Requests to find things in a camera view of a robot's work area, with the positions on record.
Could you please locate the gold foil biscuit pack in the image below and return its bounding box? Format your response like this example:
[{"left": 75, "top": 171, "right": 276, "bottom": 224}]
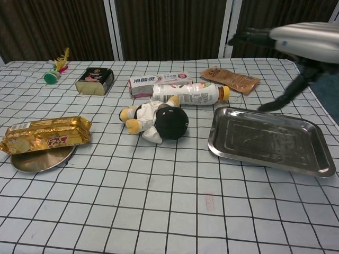
[{"left": 0, "top": 115, "right": 93, "bottom": 155}]

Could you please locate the white pink toothpaste box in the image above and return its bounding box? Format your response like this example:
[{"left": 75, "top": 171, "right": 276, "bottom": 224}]
[{"left": 128, "top": 71, "right": 193, "bottom": 99}]

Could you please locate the black plush toy white shirt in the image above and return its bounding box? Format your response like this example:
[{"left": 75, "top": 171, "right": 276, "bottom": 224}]
[{"left": 119, "top": 95, "right": 190, "bottom": 145}]

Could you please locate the rectangular steel tray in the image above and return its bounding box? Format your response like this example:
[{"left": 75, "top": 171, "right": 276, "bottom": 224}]
[{"left": 207, "top": 106, "right": 336, "bottom": 178}]

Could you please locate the white black checkered tablecloth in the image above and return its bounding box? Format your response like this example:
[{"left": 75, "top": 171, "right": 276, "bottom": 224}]
[{"left": 0, "top": 58, "right": 339, "bottom": 254}]

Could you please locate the white partition frame post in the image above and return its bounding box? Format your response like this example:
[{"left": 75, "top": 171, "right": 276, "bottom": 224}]
[
  {"left": 102, "top": 0, "right": 124, "bottom": 61},
  {"left": 219, "top": 0, "right": 244, "bottom": 59},
  {"left": 310, "top": 15, "right": 339, "bottom": 61}
]

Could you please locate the feather shuttlecock green base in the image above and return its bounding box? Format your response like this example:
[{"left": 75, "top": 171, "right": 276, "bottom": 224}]
[{"left": 43, "top": 47, "right": 70, "bottom": 85}]

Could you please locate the round steel plate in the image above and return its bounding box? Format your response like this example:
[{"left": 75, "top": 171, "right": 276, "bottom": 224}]
[{"left": 10, "top": 144, "right": 76, "bottom": 173}]

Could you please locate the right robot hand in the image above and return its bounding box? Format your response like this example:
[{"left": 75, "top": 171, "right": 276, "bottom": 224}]
[{"left": 228, "top": 22, "right": 339, "bottom": 112}]

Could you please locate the black rectangular tin can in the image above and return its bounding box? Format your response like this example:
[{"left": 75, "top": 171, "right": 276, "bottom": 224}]
[{"left": 75, "top": 67, "right": 115, "bottom": 95}]

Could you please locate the brown snack pouch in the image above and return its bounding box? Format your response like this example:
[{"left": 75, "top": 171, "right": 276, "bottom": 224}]
[{"left": 199, "top": 65, "right": 261, "bottom": 95}]

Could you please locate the white drink bottle yellow cap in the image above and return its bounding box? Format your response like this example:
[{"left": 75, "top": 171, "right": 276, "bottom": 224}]
[{"left": 150, "top": 81, "right": 230, "bottom": 107}]

